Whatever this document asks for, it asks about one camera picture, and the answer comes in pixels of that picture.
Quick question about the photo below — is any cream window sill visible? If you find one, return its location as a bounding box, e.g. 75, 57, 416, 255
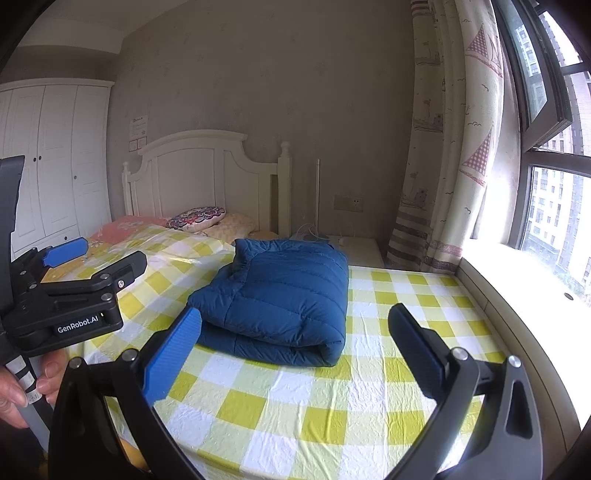
457, 237, 591, 430

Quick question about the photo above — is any white cable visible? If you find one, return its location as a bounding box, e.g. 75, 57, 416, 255
295, 223, 356, 243

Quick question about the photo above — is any white nightstand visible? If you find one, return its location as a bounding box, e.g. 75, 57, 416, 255
286, 233, 386, 267

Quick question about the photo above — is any dark window frame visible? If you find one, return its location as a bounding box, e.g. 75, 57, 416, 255
489, 0, 591, 278

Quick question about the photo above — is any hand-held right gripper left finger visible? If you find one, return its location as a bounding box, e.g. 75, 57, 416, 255
48, 306, 204, 480

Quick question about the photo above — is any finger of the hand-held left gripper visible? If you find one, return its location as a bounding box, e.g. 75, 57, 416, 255
13, 237, 89, 278
39, 250, 148, 304

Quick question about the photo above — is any patterned round pillow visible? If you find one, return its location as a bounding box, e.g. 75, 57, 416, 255
166, 206, 228, 232

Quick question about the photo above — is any pale pink pillow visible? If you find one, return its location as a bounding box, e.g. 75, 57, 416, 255
205, 211, 259, 243

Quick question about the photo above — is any open window sash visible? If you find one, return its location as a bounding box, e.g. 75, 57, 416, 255
496, 0, 573, 149

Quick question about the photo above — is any white bed headboard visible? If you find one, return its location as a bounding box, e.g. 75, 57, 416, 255
121, 130, 293, 238

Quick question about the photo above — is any yellow checked bedsheet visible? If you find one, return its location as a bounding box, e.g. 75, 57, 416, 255
60, 226, 509, 480

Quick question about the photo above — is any sailboat print curtain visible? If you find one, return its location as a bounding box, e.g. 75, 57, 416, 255
385, 0, 522, 273

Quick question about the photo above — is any person's left hand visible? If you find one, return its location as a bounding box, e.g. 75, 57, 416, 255
0, 348, 68, 430

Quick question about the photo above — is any apartment building outside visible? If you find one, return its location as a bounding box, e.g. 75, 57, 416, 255
512, 23, 591, 287

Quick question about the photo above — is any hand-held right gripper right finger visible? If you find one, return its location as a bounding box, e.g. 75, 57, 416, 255
388, 303, 543, 480

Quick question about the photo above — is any white wardrobe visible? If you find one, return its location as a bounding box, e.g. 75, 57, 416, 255
0, 79, 115, 259

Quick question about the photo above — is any pink blanket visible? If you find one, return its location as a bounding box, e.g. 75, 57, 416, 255
90, 215, 169, 245

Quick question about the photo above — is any blue quilted jacket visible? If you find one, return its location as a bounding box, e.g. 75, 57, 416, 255
187, 237, 350, 368

